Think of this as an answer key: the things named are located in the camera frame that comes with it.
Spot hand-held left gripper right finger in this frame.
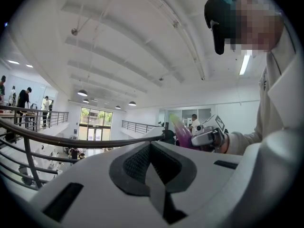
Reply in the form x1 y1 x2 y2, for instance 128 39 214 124
150 141 244 228

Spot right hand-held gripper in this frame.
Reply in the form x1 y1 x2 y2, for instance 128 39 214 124
191 114 228 153

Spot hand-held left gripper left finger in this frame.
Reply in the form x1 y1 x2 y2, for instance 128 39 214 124
29 141 173 228

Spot purple and green eggplant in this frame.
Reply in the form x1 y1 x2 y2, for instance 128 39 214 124
169 114 199 150

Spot person's right forearm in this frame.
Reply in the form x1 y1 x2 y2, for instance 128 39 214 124
224 131 264 156

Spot black office chair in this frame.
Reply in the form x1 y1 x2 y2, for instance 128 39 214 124
162 129 176 145

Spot straight metal balcony railing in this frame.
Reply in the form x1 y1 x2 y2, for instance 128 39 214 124
121 120 164 135
0 104 69 132

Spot glass entrance doors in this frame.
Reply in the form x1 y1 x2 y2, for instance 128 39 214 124
78 107 114 141

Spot black curved metal railing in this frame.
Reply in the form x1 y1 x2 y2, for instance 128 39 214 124
0 117 175 191

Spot long ceiling tube light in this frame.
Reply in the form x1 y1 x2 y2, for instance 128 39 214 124
239 55 251 76

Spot person's beige sweatshirt torso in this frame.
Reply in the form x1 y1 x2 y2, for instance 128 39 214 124
255 27 304 156

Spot person's head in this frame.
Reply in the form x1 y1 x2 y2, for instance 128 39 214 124
234 0 285 57

